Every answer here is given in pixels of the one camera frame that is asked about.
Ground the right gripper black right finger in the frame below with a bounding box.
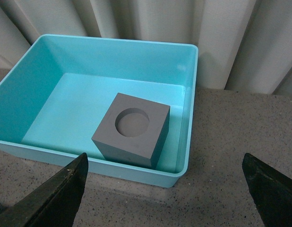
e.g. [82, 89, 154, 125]
[242, 153, 292, 227]

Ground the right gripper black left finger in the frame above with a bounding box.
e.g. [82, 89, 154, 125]
[0, 153, 88, 227]

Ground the gray cube round hole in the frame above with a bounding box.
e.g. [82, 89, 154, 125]
[92, 93, 170, 169]

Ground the blue plastic box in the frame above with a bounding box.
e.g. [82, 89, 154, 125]
[0, 34, 198, 188]

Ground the white curtain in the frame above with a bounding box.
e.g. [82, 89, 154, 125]
[0, 0, 292, 96]

